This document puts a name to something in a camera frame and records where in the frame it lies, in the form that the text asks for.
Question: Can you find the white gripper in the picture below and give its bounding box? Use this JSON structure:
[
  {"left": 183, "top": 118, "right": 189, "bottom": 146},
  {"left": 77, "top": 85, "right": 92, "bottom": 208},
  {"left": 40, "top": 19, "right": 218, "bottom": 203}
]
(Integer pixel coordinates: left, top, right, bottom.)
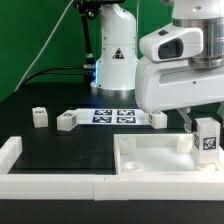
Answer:
[{"left": 135, "top": 57, "right": 224, "bottom": 133}]

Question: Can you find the white square tabletop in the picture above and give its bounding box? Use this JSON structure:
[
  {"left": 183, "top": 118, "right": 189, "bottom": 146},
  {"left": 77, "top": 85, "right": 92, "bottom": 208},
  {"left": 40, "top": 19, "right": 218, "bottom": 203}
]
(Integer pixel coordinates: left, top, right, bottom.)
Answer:
[{"left": 114, "top": 134, "right": 216, "bottom": 175}]

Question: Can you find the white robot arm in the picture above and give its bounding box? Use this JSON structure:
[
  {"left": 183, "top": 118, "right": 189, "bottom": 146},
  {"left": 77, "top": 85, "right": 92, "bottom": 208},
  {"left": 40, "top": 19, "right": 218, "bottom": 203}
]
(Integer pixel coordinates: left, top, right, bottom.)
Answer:
[{"left": 91, "top": 0, "right": 224, "bottom": 125}]

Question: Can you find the white sheet with AprilTags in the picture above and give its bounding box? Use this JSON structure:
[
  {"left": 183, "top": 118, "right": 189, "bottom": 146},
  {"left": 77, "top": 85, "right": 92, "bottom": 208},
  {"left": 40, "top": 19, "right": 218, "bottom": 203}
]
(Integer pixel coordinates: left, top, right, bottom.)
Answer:
[{"left": 77, "top": 108, "right": 146, "bottom": 125}]

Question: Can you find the white U-shaped obstacle fence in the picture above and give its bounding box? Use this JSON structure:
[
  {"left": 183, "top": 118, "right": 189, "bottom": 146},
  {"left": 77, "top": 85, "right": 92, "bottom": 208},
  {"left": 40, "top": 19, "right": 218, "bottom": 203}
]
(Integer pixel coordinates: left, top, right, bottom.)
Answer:
[{"left": 0, "top": 137, "right": 224, "bottom": 200}]

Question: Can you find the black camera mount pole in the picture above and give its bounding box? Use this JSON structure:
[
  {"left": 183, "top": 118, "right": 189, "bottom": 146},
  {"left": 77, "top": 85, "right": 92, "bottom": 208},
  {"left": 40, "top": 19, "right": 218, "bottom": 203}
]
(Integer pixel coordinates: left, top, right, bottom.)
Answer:
[{"left": 73, "top": 0, "right": 103, "bottom": 66}]

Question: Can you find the white cable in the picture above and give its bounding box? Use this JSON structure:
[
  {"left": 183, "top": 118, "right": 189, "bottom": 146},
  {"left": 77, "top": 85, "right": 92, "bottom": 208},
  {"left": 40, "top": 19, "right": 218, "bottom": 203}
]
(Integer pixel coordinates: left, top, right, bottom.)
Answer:
[{"left": 13, "top": 0, "right": 76, "bottom": 93}]

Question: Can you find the black cable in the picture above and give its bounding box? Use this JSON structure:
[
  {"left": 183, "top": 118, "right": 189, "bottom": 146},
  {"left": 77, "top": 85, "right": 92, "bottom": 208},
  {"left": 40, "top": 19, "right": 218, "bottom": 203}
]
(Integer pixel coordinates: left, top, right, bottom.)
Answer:
[{"left": 20, "top": 66, "right": 98, "bottom": 90}]

